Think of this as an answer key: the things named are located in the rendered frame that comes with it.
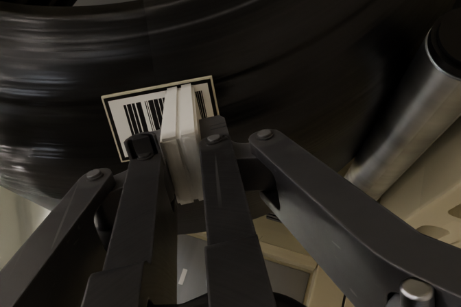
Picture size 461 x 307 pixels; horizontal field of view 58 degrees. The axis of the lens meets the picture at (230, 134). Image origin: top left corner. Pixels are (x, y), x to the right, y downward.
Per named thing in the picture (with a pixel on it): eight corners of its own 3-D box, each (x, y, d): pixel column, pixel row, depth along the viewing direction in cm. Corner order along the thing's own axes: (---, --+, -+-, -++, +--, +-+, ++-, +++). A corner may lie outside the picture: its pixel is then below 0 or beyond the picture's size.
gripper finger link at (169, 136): (196, 203, 17) (178, 207, 17) (192, 136, 23) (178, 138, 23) (178, 136, 16) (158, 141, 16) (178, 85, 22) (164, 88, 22)
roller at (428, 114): (337, 179, 56) (372, 190, 55) (328, 211, 54) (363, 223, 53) (440, -5, 24) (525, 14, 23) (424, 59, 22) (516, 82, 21)
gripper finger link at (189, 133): (178, 137, 16) (197, 132, 16) (178, 85, 22) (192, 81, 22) (196, 203, 17) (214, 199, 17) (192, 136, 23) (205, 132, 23)
